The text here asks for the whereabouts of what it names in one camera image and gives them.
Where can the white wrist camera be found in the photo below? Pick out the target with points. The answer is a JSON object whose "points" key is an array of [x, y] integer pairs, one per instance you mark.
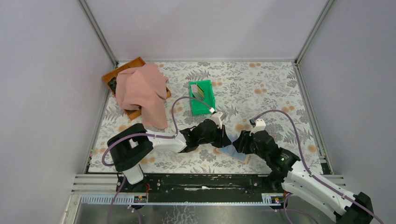
{"points": [[218, 117], [258, 125]]}

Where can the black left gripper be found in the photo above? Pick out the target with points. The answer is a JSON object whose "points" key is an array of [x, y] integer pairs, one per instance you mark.
{"points": [[221, 136]]}

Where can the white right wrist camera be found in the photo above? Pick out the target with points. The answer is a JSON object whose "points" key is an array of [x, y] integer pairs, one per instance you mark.
{"points": [[258, 125]]}

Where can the green plastic bin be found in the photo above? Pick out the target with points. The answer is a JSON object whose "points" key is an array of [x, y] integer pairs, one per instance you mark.
{"points": [[205, 106]]}

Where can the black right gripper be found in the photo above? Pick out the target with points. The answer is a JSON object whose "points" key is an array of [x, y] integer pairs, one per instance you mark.
{"points": [[243, 141]]}

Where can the beige card holder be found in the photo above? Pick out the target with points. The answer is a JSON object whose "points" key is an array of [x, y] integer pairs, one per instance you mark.
{"points": [[232, 153]]}

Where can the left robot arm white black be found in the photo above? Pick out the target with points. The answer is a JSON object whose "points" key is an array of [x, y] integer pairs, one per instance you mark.
{"points": [[129, 147]]}

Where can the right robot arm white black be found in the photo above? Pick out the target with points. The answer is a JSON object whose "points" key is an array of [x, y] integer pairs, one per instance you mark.
{"points": [[340, 205]]}

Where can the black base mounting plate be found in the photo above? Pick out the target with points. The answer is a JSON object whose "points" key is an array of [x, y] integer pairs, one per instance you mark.
{"points": [[184, 186]]}

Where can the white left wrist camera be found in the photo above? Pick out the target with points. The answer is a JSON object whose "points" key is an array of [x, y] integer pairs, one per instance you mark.
{"points": [[218, 117]]}

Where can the brown wooden tray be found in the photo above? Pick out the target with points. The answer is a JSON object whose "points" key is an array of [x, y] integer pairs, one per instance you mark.
{"points": [[110, 81]]}

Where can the pink cloth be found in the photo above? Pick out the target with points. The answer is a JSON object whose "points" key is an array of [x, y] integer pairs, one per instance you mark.
{"points": [[144, 88]]}

